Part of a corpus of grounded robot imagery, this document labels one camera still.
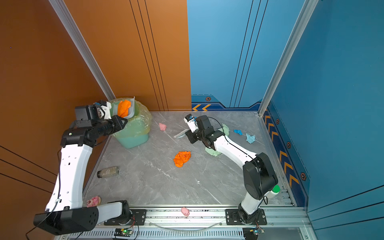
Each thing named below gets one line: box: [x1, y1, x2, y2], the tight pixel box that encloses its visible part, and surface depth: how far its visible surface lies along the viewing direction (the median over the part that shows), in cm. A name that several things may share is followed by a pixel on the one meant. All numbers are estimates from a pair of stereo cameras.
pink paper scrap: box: [159, 123, 167, 131], surface depth 114 cm
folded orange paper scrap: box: [117, 99, 132, 118], surface depth 73 cm
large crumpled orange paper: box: [173, 151, 192, 168], surface depth 96 cm
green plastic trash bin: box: [112, 99, 152, 149], surface depth 87 cm
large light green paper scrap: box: [205, 147, 222, 157], surface depth 98 cm
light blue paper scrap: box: [245, 133, 256, 144], surface depth 104 cm
